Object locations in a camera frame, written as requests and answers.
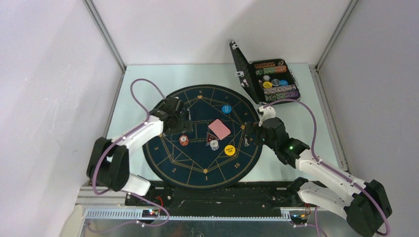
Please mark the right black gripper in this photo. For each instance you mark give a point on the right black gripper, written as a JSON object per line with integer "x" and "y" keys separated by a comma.
{"x": 249, "y": 130}

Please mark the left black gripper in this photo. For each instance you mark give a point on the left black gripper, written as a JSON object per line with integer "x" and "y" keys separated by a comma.
{"x": 185, "y": 126}

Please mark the red poker chip stack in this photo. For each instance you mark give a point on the red poker chip stack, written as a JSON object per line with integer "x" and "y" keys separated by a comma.
{"x": 183, "y": 140}

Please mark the blue small blind button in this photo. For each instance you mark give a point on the blue small blind button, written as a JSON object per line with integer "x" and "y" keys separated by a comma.
{"x": 226, "y": 109}

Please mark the yellow big blind button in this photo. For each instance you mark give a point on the yellow big blind button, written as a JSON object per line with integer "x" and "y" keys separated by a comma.
{"x": 229, "y": 150}

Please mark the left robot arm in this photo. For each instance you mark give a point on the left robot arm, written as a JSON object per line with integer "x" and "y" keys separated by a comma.
{"x": 109, "y": 161}

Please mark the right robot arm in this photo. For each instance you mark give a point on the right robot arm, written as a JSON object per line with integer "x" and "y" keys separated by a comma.
{"x": 364, "y": 205}

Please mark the pink playing card deck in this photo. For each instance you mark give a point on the pink playing card deck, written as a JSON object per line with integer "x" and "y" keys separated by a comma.
{"x": 219, "y": 129}

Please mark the triangular all in marker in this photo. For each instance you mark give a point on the triangular all in marker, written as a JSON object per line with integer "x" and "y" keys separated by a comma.
{"x": 210, "y": 137}

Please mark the blue white chip stack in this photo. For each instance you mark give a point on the blue white chip stack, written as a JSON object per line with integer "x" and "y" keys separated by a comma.
{"x": 214, "y": 145}

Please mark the yellow button in case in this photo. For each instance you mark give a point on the yellow button in case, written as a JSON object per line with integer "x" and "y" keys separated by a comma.
{"x": 267, "y": 84}

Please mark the round dark poker mat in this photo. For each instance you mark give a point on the round dark poker mat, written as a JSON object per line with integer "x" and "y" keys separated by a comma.
{"x": 196, "y": 166}

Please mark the black poker chip case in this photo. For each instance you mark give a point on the black poker chip case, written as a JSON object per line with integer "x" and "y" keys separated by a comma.
{"x": 252, "y": 75}

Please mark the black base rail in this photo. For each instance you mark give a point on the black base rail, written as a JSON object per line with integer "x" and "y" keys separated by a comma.
{"x": 244, "y": 199}

